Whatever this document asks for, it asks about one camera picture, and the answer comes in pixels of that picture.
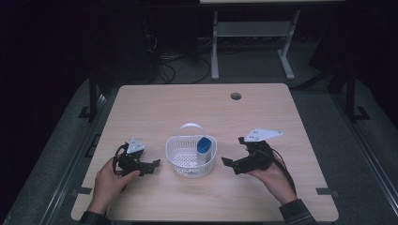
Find black metal post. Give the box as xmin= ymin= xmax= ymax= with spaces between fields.
xmin=343 ymin=64 xmax=372 ymax=124
xmin=77 ymin=69 xmax=101 ymax=122

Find person's right hand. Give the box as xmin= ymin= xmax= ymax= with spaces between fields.
xmin=248 ymin=155 xmax=298 ymax=206

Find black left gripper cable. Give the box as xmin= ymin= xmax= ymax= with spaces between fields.
xmin=112 ymin=142 xmax=130 ymax=176

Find grey metal stand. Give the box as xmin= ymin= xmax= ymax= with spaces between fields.
xmin=210 ymin=9 xmax=301 ymax=82

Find person's left hand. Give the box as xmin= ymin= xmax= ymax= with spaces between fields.
xmin=93 ymin=157 xmax=141 ymax=208

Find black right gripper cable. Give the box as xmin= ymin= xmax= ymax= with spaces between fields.
xmin=271 ymin=148 xmax=298 ymax=195

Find white shampoo bottle blue cap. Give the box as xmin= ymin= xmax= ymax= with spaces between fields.
xmin=196 ymin=136 xmax=213 ymax=165

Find white plastic basket with handle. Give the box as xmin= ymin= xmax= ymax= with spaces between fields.
xmin=164 ymin=122 xmax=218 ymax=179

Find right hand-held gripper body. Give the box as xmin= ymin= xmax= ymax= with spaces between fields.
xmin=243 ymin=127 xmax=285 ymax=173

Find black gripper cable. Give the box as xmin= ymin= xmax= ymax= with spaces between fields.
xmin=112 ymin=142 xmax=130 ymax=176
xmin=271 ymin=148 xmax=298 ymax=195

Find black cables on floor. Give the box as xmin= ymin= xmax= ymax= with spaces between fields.
xmin=143 ymin=33 xmax=212 ymax=85

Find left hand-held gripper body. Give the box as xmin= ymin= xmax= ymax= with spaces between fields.
xmin=116 ymin=137 xmax=146 ymax=176

